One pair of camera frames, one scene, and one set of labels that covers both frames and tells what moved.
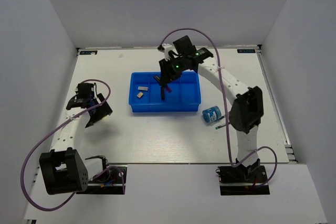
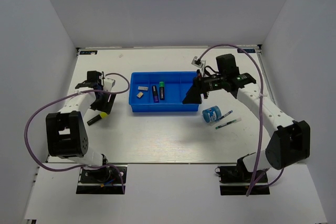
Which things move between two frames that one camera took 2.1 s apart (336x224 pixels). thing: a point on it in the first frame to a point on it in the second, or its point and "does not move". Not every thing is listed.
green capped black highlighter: x=163 y=94 does not move
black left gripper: x=104 y=109 to x=107 y=106
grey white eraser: x=143 y=88 does not move
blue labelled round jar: x=211 y=114 does not move
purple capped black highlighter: x=158 y=79 to x=155 y=94
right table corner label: x=246 y=51 does not move
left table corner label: x=88 y=52 does not move
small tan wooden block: x=139 y=94 does not move
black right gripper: x=167 y=76 to x=193 y=96
